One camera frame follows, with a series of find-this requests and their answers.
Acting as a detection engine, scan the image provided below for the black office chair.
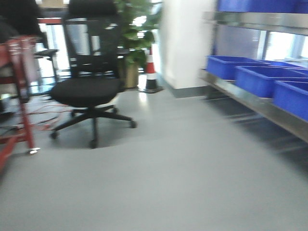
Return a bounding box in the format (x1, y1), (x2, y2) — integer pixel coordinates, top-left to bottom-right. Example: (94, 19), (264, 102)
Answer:
(50, 0), (137, 149)

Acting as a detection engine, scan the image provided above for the blue bin on shelf near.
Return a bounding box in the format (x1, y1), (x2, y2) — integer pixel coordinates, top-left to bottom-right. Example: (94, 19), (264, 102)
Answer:
(273, 81), (308, 121)

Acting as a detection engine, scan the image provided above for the red metal cart frame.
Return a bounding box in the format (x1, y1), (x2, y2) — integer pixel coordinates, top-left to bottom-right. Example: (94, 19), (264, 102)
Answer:
(0, 36), (38, 169)

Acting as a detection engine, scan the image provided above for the green potted plant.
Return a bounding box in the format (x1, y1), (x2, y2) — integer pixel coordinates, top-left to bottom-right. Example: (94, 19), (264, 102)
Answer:
(114, 0), (162, 89)

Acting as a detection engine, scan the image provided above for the blue bin on shelf far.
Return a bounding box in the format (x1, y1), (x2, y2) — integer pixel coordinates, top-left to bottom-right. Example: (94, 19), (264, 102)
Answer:
(206, 55), (270, 80)

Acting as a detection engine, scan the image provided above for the red white traffic cone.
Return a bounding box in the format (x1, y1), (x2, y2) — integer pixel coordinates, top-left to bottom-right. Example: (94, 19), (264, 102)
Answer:
(138, 47), (163, 93)

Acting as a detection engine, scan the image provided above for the blue bin on shelf middle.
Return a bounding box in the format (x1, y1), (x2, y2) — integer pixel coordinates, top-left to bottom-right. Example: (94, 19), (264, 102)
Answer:
(235, 66), (308, 98)

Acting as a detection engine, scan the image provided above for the blue bin on shelf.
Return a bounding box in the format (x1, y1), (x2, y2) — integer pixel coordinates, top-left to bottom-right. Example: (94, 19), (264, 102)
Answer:
(206, 55), (270, 80)
(235, 66), (308, 98)
(273, 81), (308, 121)

